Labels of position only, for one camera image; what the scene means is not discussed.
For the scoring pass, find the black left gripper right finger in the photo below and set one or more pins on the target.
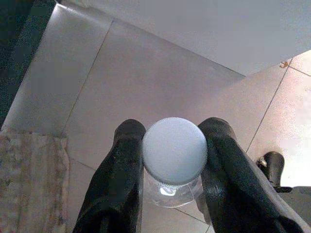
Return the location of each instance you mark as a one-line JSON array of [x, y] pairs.
[[230, 184]]

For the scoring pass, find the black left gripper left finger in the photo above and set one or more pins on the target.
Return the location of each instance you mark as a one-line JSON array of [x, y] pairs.
[[116, 184]]

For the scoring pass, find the clear bottle with white cap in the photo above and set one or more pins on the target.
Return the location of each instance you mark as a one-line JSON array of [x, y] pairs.
[[175, 150]]

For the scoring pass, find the worn beige floor mat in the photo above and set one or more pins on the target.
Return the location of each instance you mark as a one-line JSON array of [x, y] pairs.
[[29, 184]]

